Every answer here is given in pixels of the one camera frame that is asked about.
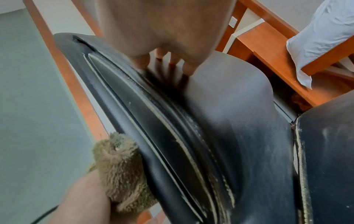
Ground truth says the person's right hand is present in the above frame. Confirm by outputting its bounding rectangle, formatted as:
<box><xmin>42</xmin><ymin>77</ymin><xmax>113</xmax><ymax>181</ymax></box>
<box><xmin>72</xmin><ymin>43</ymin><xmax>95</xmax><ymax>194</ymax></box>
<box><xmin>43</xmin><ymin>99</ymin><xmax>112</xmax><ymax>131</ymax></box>
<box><xmin>94</xmin><ymin>0</ymin><xmax>237</xmax><ymax>76</ymax></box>

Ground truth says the person's left hand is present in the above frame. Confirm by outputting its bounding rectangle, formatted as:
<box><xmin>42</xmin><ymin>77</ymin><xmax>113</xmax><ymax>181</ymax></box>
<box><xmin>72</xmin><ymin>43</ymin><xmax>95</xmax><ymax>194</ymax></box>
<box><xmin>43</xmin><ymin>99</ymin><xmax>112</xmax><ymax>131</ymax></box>
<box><xmin>48</xmin><ymin>168</ymin><xmax>139</xmax><ymax>224</ymax></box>

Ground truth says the green cleaning cloth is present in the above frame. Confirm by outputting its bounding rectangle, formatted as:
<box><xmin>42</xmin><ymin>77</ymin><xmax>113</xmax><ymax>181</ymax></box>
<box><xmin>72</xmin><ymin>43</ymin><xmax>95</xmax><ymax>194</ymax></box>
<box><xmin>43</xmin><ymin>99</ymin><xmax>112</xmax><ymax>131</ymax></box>
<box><xmin>88</xmin><ymin>132</ymin><xmax>159</xmax><ymax>214</ymax></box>

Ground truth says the black leather chair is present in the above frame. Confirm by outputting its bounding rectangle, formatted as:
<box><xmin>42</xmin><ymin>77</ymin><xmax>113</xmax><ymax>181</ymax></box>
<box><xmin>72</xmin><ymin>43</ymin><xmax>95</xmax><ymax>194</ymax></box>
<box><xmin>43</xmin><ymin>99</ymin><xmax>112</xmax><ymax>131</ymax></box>
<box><xmin>53</xmin><ymin>32</ymin><xmax>354</xmax><ymax>224</ymax></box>

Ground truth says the frosted glass panel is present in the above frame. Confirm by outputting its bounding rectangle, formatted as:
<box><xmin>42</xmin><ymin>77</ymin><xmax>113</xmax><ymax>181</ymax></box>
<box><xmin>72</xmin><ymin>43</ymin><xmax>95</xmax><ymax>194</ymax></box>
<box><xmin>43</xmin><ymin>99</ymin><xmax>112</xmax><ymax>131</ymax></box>
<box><xmin>0</xmin><ymin>8</ymin><xmax>95</xmax><ymax>224</ymax></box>

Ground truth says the white pillow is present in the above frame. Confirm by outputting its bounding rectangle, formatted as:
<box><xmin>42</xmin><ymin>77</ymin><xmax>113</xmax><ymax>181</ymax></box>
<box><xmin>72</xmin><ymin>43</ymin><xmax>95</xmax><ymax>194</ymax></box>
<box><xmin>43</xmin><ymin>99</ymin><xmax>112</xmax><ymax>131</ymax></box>
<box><xmin>286</xmin><ymin>0</ymin><xmax>354</xmax><ymax>89</ymax></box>

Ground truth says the thin black cable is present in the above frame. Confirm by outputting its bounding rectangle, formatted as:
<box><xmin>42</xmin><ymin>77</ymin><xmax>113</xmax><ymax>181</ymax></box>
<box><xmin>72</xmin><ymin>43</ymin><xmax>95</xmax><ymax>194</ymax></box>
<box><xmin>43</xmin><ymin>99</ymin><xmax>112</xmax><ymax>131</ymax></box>
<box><xmin>30</xmin><ymin>205</ymin><xmax>59</xmax><ymax>224</ymax></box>

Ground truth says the red wooden door frame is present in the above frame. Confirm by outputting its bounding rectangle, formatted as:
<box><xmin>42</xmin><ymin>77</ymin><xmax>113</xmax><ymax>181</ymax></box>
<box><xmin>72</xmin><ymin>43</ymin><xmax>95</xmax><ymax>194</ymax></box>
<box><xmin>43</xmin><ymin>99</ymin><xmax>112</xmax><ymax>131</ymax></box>
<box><xmin>22</xmin><ymin>0</ymin><xmax>167</xmax><ymax>224</ymax></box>

